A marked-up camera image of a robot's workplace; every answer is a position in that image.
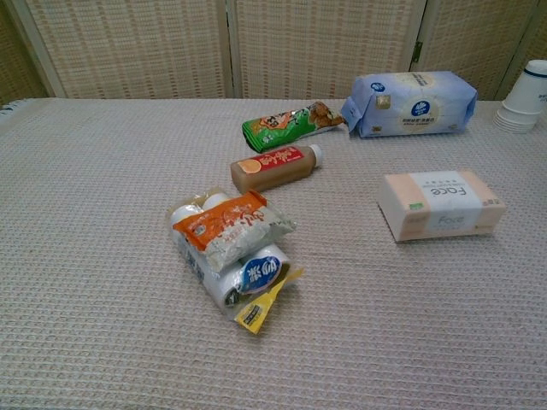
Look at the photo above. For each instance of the peach facial tissue pack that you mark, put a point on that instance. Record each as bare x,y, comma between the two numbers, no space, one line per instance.
440,205

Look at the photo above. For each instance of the brown drink bottle red label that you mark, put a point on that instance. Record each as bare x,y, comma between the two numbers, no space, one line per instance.
273,168

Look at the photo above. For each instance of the stack of white paper cups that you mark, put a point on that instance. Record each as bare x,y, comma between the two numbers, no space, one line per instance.
523,98

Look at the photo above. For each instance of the metal screen hinge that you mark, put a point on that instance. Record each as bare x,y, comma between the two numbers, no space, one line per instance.
418,48

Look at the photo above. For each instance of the blue tissue pack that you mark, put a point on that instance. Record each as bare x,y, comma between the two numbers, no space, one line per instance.
410,107

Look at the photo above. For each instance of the woven folding screen panel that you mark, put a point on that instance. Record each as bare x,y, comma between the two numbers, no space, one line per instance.
320,42
17,64
540,38
128,42
470,42

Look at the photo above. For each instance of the green snack bag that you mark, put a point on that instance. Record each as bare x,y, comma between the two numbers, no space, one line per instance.
278,128

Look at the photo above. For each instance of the beige woven tablecloth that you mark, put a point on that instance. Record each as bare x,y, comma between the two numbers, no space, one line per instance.
85,256

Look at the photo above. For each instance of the orange and white snack bag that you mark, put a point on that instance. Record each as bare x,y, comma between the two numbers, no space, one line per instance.
231,230

